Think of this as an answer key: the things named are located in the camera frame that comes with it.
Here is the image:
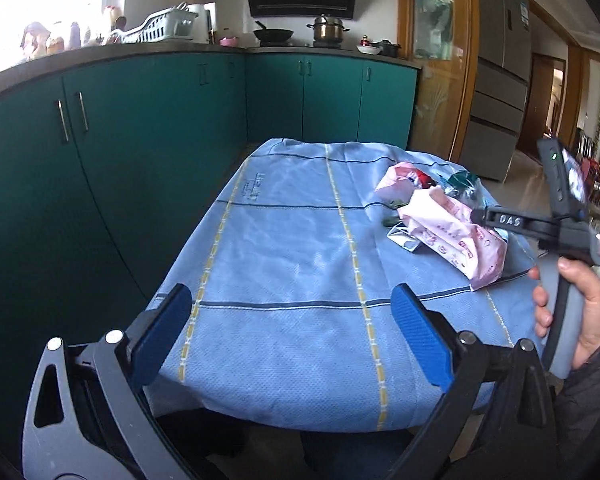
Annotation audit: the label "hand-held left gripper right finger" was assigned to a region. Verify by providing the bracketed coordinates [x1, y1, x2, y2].
[380, 283, 561, 480]

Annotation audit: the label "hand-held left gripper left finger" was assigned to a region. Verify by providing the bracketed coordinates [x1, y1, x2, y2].
[21, 283, 211, 480]

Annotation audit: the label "large pink plastic packet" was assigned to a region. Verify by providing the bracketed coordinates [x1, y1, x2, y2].
[397, 187, 508, 292]

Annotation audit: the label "white and blue medicine box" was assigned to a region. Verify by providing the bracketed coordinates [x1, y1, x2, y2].
[386, 223, 423, 251]

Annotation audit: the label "person's right forearm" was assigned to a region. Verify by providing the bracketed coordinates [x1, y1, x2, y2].
[550, 312, 600, 480]

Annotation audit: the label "person's right hand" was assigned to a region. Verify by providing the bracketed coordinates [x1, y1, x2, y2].
[528, 257, 600, 369]

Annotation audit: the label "green foil wrapper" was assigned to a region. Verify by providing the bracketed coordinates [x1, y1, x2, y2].
[437, 170, 483, 211]

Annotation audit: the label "small pink plastic bag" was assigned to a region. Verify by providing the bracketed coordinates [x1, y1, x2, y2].
[375, 161, 423, 206]

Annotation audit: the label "brown wooden door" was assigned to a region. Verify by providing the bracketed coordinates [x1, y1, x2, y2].
[517, 52, 566, 158]

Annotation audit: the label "blue checked tablecloth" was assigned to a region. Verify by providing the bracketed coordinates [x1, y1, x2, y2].
[147, 137, 543, 433]

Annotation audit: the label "grey refrigerator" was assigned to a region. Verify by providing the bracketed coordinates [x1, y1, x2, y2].
[460, 0, 533, 183]

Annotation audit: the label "wooden framed glass door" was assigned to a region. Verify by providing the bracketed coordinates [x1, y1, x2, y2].
[397, 0, 481, 161]

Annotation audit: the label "teal base cabinets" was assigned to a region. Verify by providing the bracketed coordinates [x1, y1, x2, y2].
[0, 50, 421, 461]

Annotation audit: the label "steel cooking pot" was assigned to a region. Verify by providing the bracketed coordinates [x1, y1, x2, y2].
[307, 15, 351, 43]

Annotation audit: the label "black wok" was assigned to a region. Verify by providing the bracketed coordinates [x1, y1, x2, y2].
[253, 21, 295, 45]

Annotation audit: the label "white plastic dish rack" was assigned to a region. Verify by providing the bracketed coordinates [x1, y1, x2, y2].
[111, 7, 199, 45]

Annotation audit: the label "white countertop appliance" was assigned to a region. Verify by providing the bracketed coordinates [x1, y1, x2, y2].
[187, 2, 216, 43]

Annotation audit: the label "row of countertop jars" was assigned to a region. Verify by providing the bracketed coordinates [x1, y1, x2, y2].
[20, 5, 128, 58]

